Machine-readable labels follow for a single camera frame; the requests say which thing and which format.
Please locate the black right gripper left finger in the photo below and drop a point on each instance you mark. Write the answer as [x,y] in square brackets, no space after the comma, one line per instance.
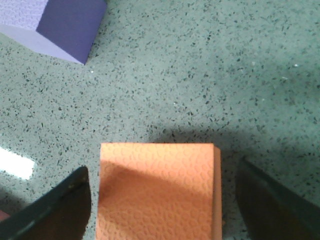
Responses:
[61,214]

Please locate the red foam cube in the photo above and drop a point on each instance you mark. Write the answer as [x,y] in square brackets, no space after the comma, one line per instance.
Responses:
[3,215]

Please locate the orange foam cube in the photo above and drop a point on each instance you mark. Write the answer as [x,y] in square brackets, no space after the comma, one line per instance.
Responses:
[159,191]

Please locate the purple foam cube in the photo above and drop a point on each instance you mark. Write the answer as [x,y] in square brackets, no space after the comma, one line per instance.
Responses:
[64,29]

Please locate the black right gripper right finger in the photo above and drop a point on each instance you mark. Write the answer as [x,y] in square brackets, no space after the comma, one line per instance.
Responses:
[270,210]

